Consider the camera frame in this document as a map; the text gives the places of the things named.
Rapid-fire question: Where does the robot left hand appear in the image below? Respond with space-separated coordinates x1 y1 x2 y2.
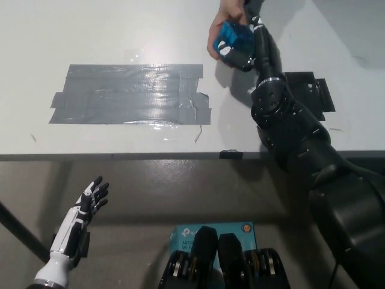
49 176 109 263

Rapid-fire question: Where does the person's bare hand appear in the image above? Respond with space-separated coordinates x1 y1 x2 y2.
206 0 247 60

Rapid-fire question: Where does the blue Rubik's cube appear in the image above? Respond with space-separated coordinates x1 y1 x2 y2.
212 20 256 58

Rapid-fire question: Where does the black tape marked square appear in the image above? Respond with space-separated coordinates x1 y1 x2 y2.
282 71 336 121

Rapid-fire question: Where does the black table leg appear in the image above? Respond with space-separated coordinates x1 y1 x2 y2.
0 200 51 266

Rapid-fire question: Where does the teal tp-link router box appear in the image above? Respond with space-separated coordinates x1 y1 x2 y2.
168 222 258 272

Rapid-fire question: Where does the small black tape piece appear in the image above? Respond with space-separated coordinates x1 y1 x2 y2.
218 148 243 160

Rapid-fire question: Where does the grey duct tape patch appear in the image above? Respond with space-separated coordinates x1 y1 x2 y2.
48 63 212 126

